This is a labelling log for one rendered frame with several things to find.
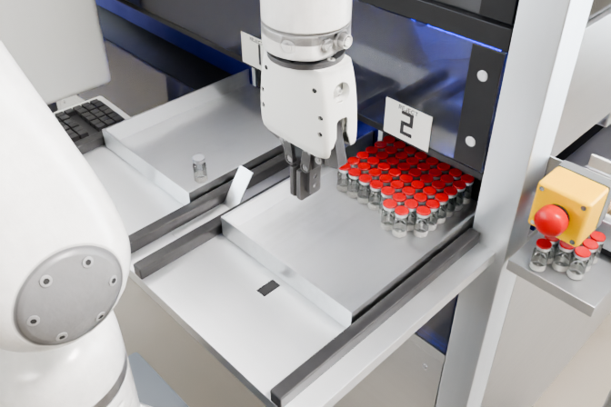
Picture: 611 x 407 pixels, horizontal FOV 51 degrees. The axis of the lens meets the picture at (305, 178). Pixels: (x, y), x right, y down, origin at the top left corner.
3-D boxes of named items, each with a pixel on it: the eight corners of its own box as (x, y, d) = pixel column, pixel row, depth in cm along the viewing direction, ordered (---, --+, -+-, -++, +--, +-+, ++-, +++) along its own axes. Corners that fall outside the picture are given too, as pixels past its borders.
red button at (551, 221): (542, 217, 84) (549, 193, 82) (570, 232, 82) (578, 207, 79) (527, 230, 82) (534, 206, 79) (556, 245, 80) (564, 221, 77)
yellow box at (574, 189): (552, 200, 89) (565, 158, 85) (601, 223, 85) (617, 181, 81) (525, 224, 85) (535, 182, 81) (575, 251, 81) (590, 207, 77)
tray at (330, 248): (370, 146, 115) (371, 130, 113) (495, 212, 100) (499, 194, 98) (222, 234, 95) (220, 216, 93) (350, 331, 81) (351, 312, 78)
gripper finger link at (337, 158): (363, 156, 62) (331, 169, 67) (326, 86, 62) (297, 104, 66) (355, 162, 61) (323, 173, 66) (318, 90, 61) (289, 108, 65)
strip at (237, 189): (243, 193, 104) (240, 163, 100) (255, 202, 102) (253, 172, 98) (171, 234, 96) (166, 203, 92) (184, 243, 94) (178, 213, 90)
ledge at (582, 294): (553, 224, 100) (555, 215, 99) (635, 266, 93) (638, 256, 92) (505, 269, 92) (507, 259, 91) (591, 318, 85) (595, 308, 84)
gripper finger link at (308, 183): (338, 148, 66) (336, 199, 70) (316, 136, 68) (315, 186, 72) (316, 161, 64) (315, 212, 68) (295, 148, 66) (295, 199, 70)
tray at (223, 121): (248, 84, 134) (247, 68, 132) (337, 130, 119) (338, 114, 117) (105, 145, 115) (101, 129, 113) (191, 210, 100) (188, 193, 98)
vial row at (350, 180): (343, 183, 106) (344, 160, 103) (430, 233, 95) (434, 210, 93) (334, 188, 104) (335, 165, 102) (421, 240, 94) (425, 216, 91)
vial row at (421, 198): (352, 177, 107) (353, 154, 104) (439, 226, 97) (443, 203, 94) (343, 183, 106) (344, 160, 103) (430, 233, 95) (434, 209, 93)
